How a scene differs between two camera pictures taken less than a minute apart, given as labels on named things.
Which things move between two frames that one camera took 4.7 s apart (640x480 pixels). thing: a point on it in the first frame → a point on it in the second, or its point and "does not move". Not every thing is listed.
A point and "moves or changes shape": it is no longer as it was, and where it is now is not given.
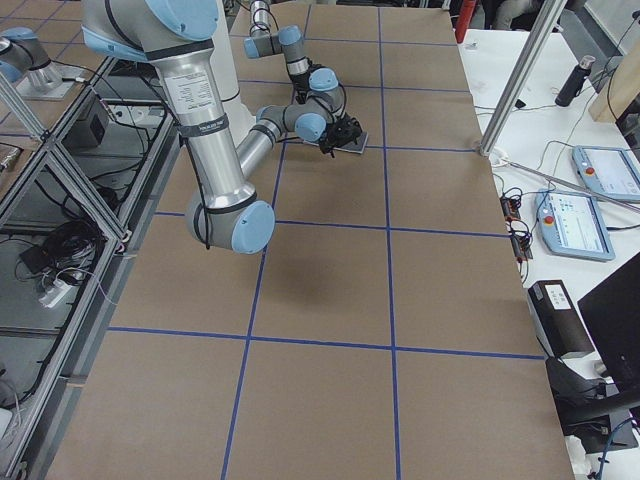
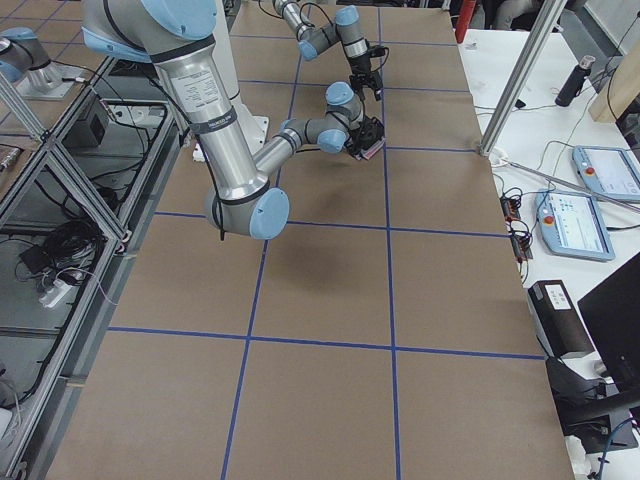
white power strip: [55, 294] does not move
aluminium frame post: [548, 16] does not move
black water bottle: [573, 85] does not move
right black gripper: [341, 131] → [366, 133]
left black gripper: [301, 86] → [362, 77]
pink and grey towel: [352, 147] moves or changes shape
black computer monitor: [612, 311] does not move
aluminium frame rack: [71, 233] does not move
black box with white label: [557, 321] does not move
